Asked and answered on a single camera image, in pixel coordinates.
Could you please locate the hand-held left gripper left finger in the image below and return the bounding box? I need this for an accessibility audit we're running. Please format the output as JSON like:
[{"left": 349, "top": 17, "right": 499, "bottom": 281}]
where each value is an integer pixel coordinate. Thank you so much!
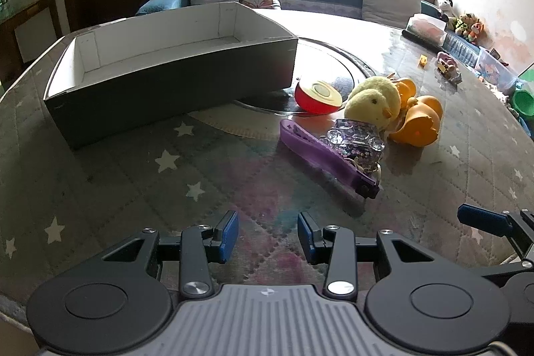
[{"left": 102, "top": 210, "right": 240, "bottom": 300}]

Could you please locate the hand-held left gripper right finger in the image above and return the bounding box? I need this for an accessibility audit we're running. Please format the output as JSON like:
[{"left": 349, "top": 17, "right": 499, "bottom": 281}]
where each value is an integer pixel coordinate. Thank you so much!
[{"left": 297, "top": 210, "right": 437, "bottom": 300}]

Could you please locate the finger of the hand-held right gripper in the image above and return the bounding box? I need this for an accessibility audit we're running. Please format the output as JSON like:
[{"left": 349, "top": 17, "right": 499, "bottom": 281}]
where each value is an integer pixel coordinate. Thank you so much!
[
  {"left": 458, "top": 204, "right": 534, "bottom": 259},
  {"left": 480, "top": 259, "right": 534, "bottom": 287}
]

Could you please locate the purple plastic tool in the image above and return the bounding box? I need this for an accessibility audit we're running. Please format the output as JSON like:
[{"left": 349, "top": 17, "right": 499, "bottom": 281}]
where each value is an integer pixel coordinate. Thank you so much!
[{"left": 279, "top": 119, "right": 381, "bottom": 200}]

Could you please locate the glittery clear pouch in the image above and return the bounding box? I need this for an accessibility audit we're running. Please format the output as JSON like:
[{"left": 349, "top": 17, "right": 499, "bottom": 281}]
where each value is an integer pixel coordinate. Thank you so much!
[{"left": 319, "top": 119, "right": 385, "bottom": 177}]

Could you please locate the red and yellow ball toy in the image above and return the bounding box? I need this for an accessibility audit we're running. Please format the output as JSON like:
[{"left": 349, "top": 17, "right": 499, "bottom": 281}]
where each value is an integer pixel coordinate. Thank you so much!
[{"left": 294, "top": 77, "right": 343, "bottom": 115}]

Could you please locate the yellow plush chick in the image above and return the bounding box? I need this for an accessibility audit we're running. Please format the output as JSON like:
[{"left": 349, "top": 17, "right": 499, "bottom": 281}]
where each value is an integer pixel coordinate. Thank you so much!
[{"left": 344, "top": 76, "right": 402, "bottom": 131}]

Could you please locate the grey cardboard box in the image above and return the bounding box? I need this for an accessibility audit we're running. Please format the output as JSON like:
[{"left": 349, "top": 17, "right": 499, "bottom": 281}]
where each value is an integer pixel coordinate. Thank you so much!
[{"left": 43, "top": 1, "right": 299, "bottom": 150}]

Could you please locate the clear box with blue items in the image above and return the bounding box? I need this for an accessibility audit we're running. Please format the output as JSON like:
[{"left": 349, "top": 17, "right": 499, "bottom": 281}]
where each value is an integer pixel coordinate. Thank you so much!
[{"left": 444, "top": 33, "right": 480, "bottom": 67}]

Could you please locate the clear plastic container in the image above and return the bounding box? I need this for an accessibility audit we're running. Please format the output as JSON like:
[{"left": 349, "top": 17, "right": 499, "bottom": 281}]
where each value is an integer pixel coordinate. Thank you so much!
[{"left": 407, "top": 13, "right": 447, "bottom": 42}]

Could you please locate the green plastic bucket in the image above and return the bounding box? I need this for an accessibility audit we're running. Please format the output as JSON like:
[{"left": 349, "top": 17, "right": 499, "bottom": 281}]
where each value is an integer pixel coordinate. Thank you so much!
[{"left": 512, "top": 64, "right": 534, "bottom": 127}]

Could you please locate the clear plastic storage box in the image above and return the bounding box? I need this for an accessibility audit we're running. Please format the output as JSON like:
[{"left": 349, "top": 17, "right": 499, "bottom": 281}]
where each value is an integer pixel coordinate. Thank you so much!
[{"left": 476, "top": 47, "right": 518, "bottom": 94}]

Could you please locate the small toy car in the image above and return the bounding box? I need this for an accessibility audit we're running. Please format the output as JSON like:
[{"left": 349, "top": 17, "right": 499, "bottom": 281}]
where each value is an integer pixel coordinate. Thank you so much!
[{"left": 436, "top": 62, "right": 463, "bottom": 83}]

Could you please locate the round black induction cooktop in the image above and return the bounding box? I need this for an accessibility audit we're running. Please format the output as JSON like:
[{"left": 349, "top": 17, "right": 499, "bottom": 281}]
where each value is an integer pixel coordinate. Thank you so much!
[{"left": 234, "top": 38, "right": 375, "bottom": 115}]

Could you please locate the green yellow plush toy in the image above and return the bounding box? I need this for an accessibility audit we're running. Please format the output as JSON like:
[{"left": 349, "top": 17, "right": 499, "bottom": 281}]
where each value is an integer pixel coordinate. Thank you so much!
[{"left": 454, "top": 13, "right": 472, "bottom": 35}]

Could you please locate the grey cushion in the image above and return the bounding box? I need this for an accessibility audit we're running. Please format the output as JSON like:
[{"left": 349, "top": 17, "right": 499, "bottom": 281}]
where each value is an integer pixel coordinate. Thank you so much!
[{"left": 361, "top": 0, "right": 423, "bottom": 29}]

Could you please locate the wooden side cabinet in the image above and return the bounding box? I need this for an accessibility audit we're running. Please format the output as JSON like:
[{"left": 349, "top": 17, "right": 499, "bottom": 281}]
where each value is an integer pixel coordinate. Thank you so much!
[{"left": 0, "top": 0, "right": 59, "bottom": 81}]

